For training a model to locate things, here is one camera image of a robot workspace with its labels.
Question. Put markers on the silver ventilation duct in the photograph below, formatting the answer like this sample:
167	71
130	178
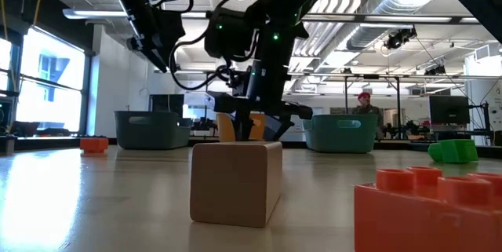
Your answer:
392	4

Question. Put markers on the pale wooden block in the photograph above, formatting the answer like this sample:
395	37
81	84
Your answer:
231	185

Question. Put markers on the large bright window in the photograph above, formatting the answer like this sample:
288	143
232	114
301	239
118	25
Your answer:
51	99

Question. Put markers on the black table rig frame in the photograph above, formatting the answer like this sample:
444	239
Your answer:
490	152

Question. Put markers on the black background station frame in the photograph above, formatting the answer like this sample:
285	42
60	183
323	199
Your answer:
370	76

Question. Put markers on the person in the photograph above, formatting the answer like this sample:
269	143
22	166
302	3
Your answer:
364	108

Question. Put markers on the green toy brick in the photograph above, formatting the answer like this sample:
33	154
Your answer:
455	151

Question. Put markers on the overhead light bar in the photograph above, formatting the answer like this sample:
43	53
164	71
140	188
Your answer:
392	19

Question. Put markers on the black computer monitor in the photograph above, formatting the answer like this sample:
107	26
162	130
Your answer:
449	110

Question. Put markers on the dark equipment by window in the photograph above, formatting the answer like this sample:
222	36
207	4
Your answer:
23	128

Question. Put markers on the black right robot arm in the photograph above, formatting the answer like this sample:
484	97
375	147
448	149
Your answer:
282	4

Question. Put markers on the yellow plastic bin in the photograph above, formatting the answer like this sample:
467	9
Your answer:
225	130

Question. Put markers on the grey-blue plastic bin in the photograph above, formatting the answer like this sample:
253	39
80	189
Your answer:
149	134

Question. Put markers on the background robot arms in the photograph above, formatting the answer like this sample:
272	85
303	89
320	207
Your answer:
408	128

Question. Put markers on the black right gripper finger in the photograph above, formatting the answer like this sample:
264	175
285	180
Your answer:
278	128
243	126

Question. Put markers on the orange toy brick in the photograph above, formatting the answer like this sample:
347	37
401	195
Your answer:
412	220
94	145

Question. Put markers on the teal plastic bin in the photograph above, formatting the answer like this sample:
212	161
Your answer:
337	140

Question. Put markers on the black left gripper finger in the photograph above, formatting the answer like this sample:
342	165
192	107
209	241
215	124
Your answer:
165	59

